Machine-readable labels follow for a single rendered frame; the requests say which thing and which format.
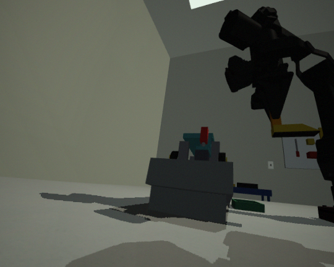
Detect red-headed pin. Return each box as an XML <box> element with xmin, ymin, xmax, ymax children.
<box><xmin>200</xmin><ymin>127</ymin><xmax>209</xmax><ymax>146</ymax></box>

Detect green tray walls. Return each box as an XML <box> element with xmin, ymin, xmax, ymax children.
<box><xmin>231</xmin><ymin>198</ymin><xmax>265</xmax><ymax>213</ymax></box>

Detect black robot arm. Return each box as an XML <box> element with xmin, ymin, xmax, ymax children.
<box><xmin>218</xmin><ymin>6</ymin><xmax>334</xmax><ymax>200</ymax></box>

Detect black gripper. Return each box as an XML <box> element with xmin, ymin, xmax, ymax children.
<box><xmin>250</xmin><ymin>35</ymin><xmax>303</xmax><ymax>122</ymax></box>

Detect yellow wedge with orange handle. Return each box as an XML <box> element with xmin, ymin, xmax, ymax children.
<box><xmin>270</xmin><ymin>113</ymin><xmax>320</xmax><ymax>138</ymax></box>

